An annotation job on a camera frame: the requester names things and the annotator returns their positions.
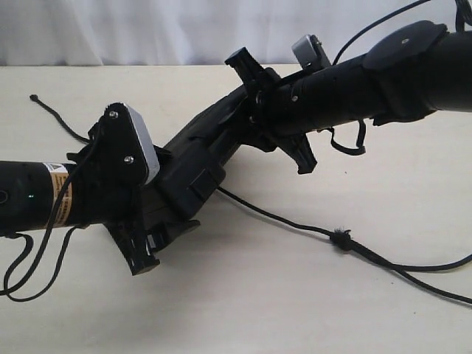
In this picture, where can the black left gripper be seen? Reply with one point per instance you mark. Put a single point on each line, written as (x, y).
(98, 196)

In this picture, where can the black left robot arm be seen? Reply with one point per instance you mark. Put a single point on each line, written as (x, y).
(34, 192)

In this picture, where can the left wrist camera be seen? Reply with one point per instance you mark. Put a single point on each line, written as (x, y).
(124, 154)

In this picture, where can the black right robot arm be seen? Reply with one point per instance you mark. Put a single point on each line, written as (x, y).
(417, 70)

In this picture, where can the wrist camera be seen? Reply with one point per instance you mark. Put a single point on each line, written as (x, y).
(310, 54)
(124, 154)

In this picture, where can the black plastic carrying case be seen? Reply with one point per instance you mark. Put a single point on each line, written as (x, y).
(200, 151)

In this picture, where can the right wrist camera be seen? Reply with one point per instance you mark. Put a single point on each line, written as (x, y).
(310, 54)

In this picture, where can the white backdrop curtain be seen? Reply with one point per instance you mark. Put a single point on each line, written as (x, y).
(103, 33)

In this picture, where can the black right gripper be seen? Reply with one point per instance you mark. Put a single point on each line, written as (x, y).
(285, 109)

